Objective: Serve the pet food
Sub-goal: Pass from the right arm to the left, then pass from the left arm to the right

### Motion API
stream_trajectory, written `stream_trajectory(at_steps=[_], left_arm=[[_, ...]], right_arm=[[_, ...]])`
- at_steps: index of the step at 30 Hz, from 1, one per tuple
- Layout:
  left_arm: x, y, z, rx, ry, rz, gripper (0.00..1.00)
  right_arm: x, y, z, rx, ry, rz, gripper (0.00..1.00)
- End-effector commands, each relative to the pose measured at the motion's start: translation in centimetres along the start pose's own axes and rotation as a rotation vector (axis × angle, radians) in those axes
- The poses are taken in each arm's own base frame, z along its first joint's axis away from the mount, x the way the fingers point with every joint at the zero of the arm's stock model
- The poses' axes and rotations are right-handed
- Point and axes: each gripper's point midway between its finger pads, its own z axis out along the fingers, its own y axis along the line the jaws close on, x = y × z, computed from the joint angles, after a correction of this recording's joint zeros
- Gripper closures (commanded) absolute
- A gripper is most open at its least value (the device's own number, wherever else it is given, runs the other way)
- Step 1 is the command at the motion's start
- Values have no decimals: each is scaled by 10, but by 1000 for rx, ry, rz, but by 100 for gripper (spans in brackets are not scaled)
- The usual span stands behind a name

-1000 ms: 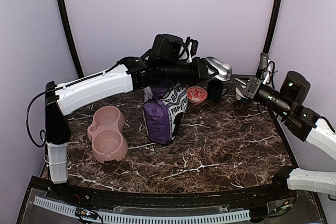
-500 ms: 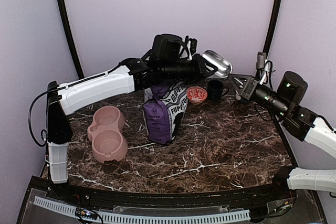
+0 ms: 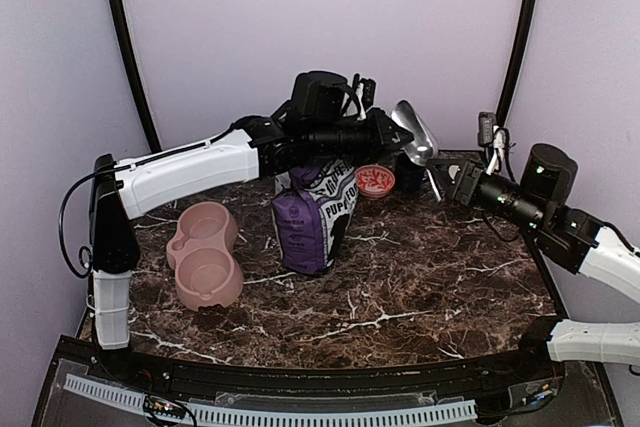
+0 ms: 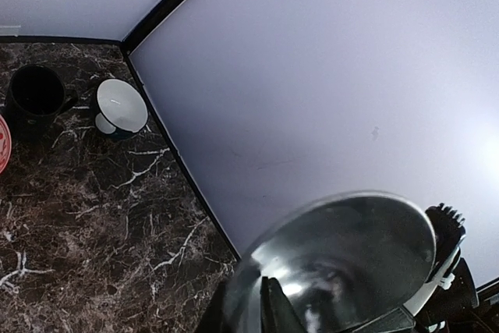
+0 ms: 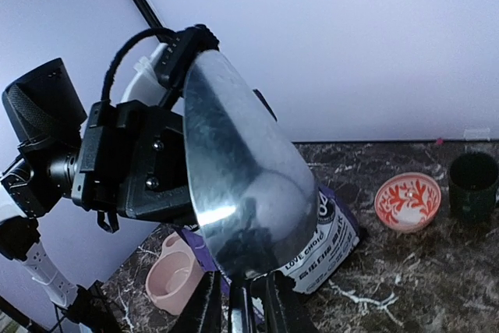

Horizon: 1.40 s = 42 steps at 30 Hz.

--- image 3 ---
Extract silver metal scoop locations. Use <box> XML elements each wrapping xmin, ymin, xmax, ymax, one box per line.
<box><xmin>391</xmin><ymin>100</ymin><xmax>443</xmax><ymax>202</ymax></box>

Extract purple pet food bag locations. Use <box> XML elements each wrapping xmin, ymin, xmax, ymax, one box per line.
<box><xmin>271</xmin><ymin>158</ymin><xmax>359</xmax><ymax>276</ymax></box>

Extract dark green mug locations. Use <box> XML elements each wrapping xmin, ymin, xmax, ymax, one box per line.
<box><xmin>394</xmin><ymin>153</ymin><xmax>426</xmax><ymax>194</ymax></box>

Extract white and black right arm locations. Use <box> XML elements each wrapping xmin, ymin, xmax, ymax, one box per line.
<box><xmin>427</xmin><ymin>143</ymin><xmax>639</xmax><ymax>381</ymax></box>

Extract black front table rail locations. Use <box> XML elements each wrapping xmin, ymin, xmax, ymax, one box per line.
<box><xmin>89</xmin><ymin>346</ymin><xmax>566</xmax><ymax>401</ymax></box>

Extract red patterned white bowl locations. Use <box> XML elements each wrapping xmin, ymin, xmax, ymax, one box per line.
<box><xmin>355</xmin><ymin>164</ymin><xmax>396</xmax><ymax>199</ymax></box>

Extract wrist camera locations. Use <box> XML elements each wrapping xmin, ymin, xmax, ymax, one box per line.
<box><xmin>477</xmin><ymin>111</ymin><xmax>512</xmax><ymax>176</ymax></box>
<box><xmin>342</xmin><ymin>73</ymin><xmax>377</xmax><ymax>120</ymax></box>

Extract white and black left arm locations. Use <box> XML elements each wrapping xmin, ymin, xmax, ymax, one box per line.
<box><xmin>89</xmin><ymin>71</ymin><xmax>414</xmax><ymax>383</ymax></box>

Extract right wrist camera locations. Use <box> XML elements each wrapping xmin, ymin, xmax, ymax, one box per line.
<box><xmin>477</xmin><ymin>111</ymin><xmax>512</xmax><ymax>176</ymax></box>

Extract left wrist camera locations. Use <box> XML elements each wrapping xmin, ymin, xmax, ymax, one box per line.
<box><xmin>342</xmin><ymin>73</ymin><xmax>377</xmax><ymax>120</ymax></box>

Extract black left frame post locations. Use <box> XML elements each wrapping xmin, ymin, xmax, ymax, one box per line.
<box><xmin>108</xmin><ymin>0</ymin><xmax>161</xmax><ymax>153</ymax></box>

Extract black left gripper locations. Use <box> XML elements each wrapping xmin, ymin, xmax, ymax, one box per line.
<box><xmin>309</xmin><ymin>106</ymin><xmax>415</xmax><ymax>165</ymax></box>

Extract black frame post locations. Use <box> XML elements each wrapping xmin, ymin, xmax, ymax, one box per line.
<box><xmin>108</xmin><ymin>0</ymin><xmax>161</xmax><ymax>153</ymax></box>
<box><xmin>496</xmin><ymin>0</ymin><xmax>536</xmax><ymax>127</ymax></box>

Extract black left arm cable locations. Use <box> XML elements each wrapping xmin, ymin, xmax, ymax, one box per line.
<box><xmin>57</xmin><ymin>171</ymin><xmax>101</xmax><ymax>281</ymax></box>

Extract black right frame post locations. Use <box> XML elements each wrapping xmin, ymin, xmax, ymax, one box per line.
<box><xmin>496</xmin><ymin>0</ymin><xmax>536</xmax><ymax>127</ymax></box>

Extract pink double pet bowl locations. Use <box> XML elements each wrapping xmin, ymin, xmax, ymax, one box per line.
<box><xmin>166</xmin><ymin>202</ymin><xmax>244</xmax><ymax>311</ymax></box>

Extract white slotted cable duct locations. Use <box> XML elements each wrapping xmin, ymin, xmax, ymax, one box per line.
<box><xmin>63</xmin><ymin>374</ymin><xmax>478</xmax><ymax>426</ymax></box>

